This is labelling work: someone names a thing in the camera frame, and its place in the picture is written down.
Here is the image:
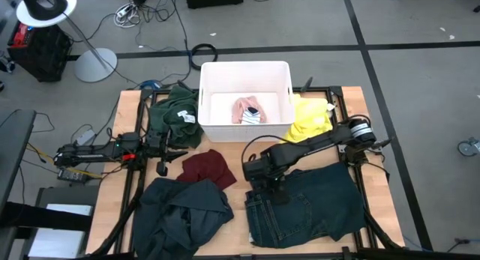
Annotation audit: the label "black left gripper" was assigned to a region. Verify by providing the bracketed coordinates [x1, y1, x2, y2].
[144, 128, 189, 163]

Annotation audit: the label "dark green fleece sweatshirt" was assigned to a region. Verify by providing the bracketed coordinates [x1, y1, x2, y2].
[147, 85, 204, 150]

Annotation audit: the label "dark blue jeans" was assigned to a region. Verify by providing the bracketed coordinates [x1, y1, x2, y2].
[244, 162, 367, 250]

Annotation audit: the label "dark grey shirt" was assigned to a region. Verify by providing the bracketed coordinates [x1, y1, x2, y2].
[131, 177, 235, 260]

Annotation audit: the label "white blue-striped sock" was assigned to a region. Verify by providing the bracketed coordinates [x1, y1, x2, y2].
[239, 106, 263, 125]

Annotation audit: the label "yellow garment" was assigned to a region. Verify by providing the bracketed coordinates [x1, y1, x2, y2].
[283, 94, 335, 144]

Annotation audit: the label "pink garment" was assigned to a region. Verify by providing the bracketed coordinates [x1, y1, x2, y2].
[231, 95, 268, 125]

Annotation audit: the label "maroon garment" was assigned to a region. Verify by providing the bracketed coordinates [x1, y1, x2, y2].
[175, 148, 238, 192]

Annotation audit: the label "white perforated plastic basket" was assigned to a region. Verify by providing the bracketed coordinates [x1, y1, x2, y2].
[197, 60, 296, 143]

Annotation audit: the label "grey power adapter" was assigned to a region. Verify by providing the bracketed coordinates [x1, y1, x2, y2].
[74, 127, 97, 147]

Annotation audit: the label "black power adapter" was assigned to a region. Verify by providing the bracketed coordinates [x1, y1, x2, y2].
[56, 168, 93, 185]

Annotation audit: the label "grey white cabinet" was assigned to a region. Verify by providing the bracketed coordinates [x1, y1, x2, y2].
[22, 187, 99, 260]

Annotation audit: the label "black support beam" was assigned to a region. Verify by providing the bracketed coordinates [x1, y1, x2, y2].
[0, 202, 94, 232]

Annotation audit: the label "black desk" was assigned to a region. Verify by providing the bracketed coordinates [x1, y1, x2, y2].
[0, 109, 38, 216]

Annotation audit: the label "black storage crate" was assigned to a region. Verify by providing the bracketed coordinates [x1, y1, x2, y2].
[7, 22, 74, 83]

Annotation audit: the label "grey caster wheel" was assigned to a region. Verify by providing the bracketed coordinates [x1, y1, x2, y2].
[457, 136, 480, 158]

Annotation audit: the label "red tool case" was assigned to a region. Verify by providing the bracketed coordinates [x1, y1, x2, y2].
[12, 22, 33, 48]

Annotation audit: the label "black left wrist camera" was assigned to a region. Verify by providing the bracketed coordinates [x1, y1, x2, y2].
[156, 159, 170, 178]

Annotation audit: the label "black metal rig frame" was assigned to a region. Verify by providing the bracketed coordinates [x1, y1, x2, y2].
[89, 85, 406, 260]

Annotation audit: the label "coiled black cable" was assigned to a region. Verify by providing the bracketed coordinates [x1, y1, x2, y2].
[188, 43, 219, 71]

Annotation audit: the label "long black floor cable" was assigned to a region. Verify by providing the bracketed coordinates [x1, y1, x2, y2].
[127, 0, 191, 88]

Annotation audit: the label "white ring floor lamp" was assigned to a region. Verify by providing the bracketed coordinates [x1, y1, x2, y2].
[15, 0, 119, 84]

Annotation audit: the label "yellow cable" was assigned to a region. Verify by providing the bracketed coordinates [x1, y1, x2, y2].
[25, 142, 102, 178]

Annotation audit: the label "white cable bundle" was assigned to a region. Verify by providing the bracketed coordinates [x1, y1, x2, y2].
[113, 1, 142, 28]

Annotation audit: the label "black cable plug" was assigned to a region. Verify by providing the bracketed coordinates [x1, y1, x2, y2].
[445, 237, 480, 253]

